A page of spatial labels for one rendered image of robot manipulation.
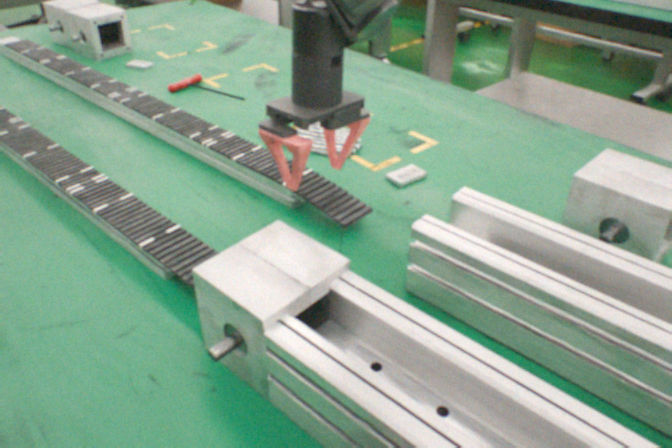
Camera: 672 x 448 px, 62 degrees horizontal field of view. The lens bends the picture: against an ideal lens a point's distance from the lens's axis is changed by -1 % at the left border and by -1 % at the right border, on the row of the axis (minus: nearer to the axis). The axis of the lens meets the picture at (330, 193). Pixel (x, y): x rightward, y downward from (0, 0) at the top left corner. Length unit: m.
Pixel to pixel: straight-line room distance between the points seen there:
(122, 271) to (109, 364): 0.13
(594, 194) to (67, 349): 0.55
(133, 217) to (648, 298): 0.53
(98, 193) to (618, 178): 0.60
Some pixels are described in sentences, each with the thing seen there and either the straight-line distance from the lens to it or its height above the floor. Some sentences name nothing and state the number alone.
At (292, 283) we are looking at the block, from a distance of 0.46.
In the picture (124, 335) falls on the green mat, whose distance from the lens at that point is 0.59.
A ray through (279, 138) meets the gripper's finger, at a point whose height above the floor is 0.91.
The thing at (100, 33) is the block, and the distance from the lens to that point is 1.37.
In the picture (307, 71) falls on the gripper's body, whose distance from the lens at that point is 0.61.
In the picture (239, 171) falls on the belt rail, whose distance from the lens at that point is 0.80.
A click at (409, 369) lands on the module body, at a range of 0.47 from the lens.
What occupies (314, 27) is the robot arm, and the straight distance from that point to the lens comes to 0.59.
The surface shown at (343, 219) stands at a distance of 0.67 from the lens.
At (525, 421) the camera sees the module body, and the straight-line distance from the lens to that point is 0.43.
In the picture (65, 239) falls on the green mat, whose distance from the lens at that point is 0.74.
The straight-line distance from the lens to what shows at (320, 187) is 0.71.
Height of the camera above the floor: 1.18
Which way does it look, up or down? 32 degrees down
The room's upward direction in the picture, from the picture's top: straight up
